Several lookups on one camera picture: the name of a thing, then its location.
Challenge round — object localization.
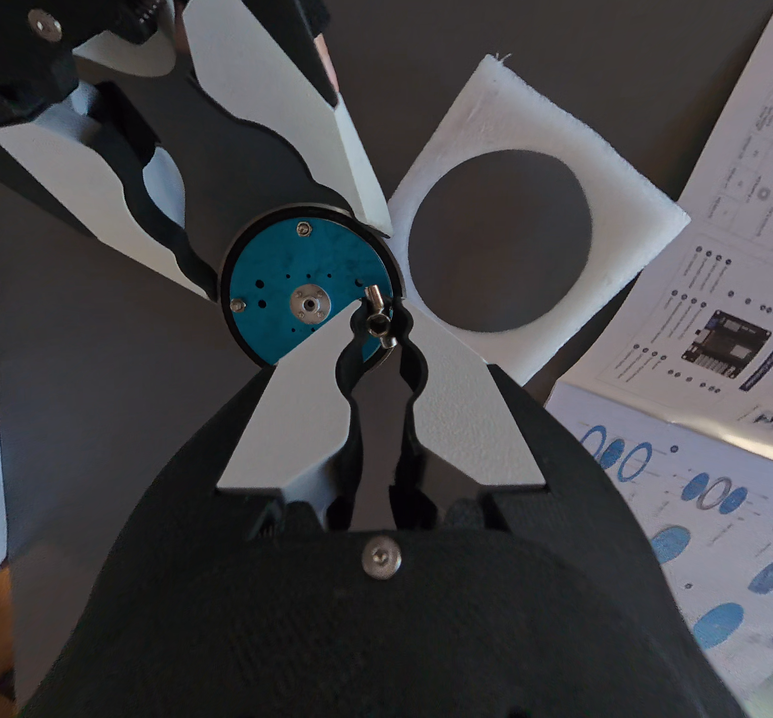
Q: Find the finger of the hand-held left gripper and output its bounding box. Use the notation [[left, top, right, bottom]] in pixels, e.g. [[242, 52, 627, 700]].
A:
[[0, 83, 219, 304], [181, 0, 395, 240]]

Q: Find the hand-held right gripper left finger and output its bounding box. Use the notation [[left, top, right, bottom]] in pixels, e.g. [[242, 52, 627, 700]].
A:
[[215, 298, 365, 516]]

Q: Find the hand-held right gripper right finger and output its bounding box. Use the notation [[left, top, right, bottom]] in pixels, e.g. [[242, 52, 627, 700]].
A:
[[395, 300, 550, 488]]

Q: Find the metal cross socket wrench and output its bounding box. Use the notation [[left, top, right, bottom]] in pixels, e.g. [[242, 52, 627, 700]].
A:
[[361, 285, 399, 349]]

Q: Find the blue disc with black rim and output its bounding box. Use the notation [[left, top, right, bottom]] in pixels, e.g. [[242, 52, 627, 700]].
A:
[[219, 204, 402, 369]]

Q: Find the person's left hand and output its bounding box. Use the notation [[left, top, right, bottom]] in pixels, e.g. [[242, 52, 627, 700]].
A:
[[314, 29, 340, 95]]

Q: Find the instruction sheet with circuit board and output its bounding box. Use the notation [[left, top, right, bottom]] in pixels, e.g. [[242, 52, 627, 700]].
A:
[[546, 18, 773, 459]]

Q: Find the white foam sheet with hole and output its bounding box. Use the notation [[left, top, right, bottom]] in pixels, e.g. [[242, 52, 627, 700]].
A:
[[386, 54, 692, 386]]

